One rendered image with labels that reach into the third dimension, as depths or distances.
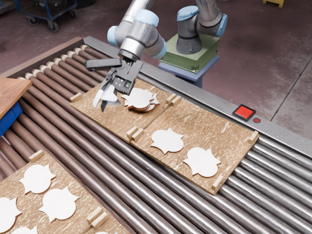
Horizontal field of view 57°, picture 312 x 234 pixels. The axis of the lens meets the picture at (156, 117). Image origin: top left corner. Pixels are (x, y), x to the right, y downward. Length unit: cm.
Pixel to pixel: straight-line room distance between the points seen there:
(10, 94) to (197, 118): 87
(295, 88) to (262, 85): 31
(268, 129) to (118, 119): 66
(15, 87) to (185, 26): 91
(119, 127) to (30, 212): 48
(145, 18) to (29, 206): 77
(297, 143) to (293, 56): 237
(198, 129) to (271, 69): 216
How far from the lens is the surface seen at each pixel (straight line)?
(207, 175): 110
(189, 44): 166
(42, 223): 112
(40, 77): 181
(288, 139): 132
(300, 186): 119
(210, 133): 124
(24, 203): 119
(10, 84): 159
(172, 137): 121
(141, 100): 133
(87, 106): 145
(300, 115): 285
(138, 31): 94
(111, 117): 136
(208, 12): 146
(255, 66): 336
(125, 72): 93
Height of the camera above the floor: 185
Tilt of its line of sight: 44 degrees down
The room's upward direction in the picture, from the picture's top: 6 degrees counter-clockwise
